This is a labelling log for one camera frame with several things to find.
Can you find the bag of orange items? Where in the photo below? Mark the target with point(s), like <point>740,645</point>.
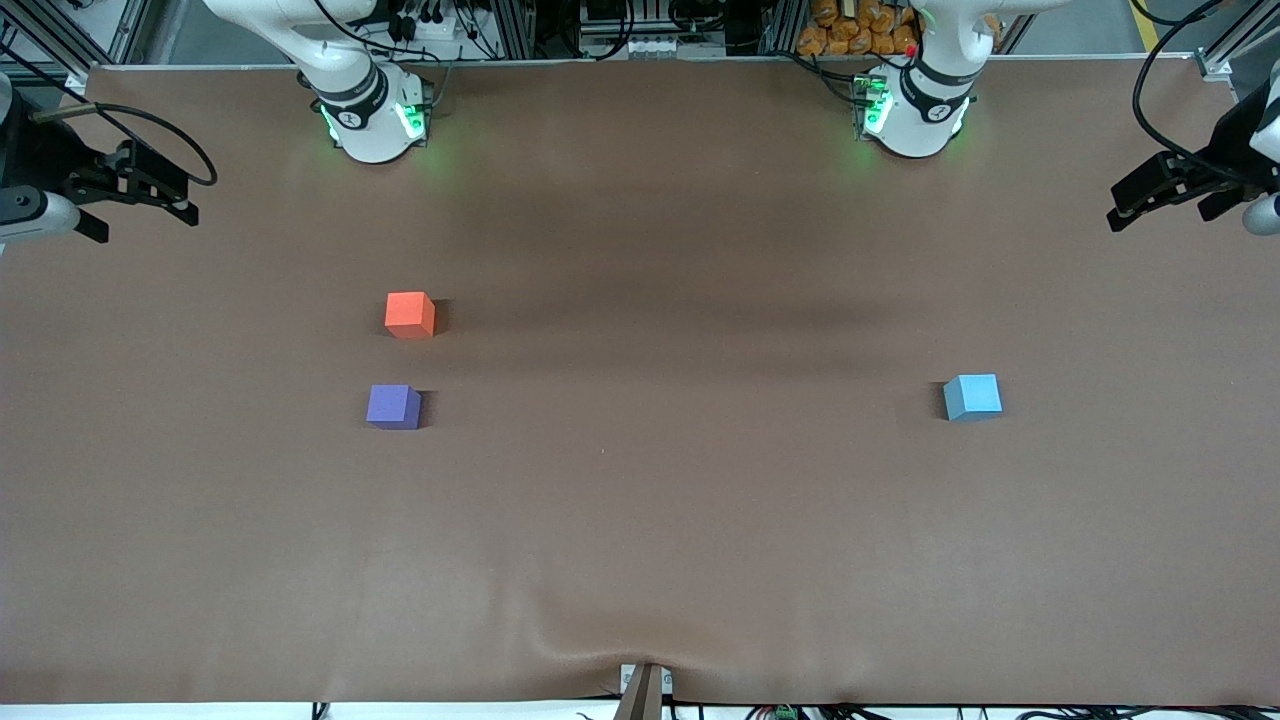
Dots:
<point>850,30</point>

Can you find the white terminal strip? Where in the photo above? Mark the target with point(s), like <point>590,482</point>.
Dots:
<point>655,46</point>

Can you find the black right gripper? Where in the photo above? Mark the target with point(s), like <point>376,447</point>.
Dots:
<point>40,160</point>

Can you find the light blue foam block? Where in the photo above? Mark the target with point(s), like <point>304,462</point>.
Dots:
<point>972,397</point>

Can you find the purple foam block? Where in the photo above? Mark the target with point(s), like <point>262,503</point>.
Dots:
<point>392,406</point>

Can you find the orange foam block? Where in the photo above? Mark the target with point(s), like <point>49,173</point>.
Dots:
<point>408,313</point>

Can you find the white power strip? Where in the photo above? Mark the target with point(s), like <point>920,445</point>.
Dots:
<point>430,28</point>

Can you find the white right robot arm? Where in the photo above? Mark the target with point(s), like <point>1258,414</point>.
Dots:
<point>370,130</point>

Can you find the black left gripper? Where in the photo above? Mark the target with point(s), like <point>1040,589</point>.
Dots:
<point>1232,142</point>

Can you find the aluminium frame post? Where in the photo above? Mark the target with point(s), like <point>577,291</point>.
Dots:
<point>515,25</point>

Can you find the brown table cloth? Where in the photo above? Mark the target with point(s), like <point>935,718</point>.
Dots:
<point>700,500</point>

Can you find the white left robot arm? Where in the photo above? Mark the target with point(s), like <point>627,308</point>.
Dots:
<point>915,125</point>

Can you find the aluminium corner bracket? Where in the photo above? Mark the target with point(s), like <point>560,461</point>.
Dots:
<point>1218,65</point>

